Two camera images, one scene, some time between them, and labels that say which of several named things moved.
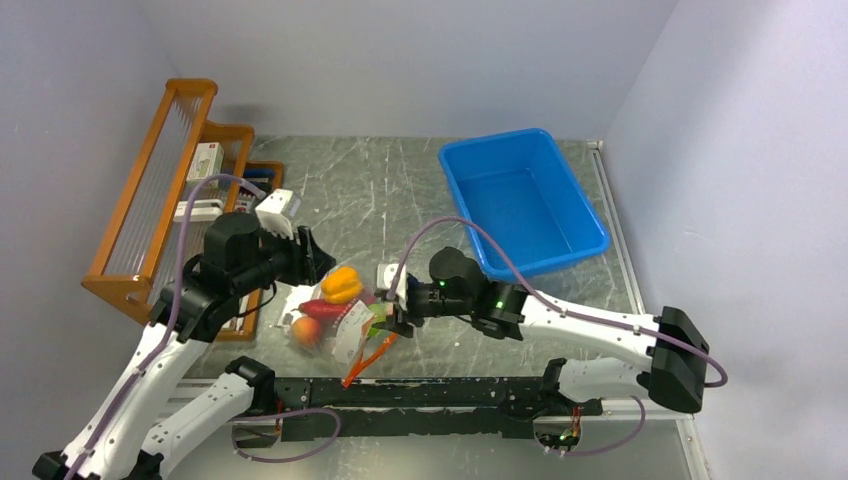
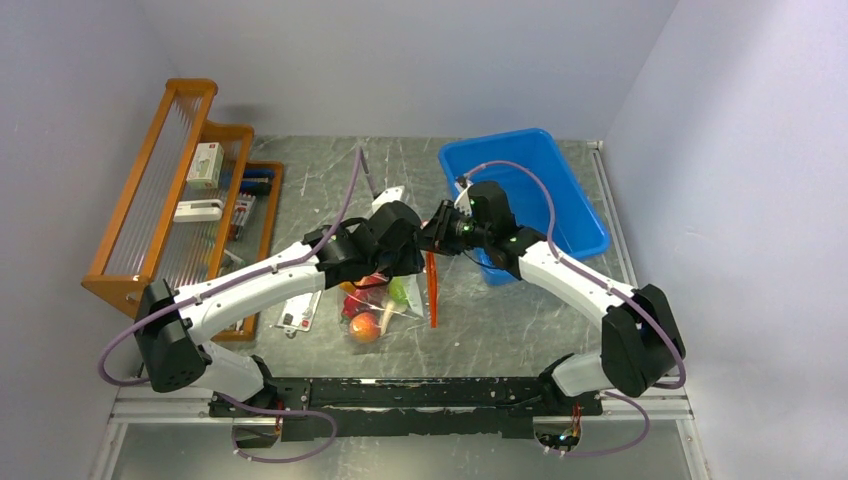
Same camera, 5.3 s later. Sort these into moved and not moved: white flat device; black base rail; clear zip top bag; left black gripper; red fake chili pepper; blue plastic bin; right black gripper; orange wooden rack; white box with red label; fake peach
Moved: red fake chili pepper; fake peach; clear zip top bag; right black gripper; left black gripper
Not moved: blue plastic bin; white flat device; orange wooden rack; white box with red label; black base rail
